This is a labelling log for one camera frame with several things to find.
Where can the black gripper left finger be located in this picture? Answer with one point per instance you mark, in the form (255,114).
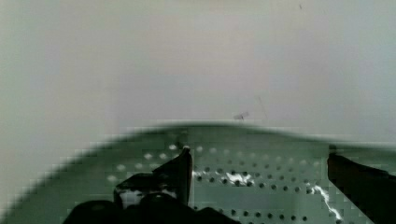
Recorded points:
(172,178)

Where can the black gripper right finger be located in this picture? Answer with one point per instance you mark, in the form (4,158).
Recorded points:
(372,190)

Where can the green plastic strainer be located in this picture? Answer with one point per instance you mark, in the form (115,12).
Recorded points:
(240,175)

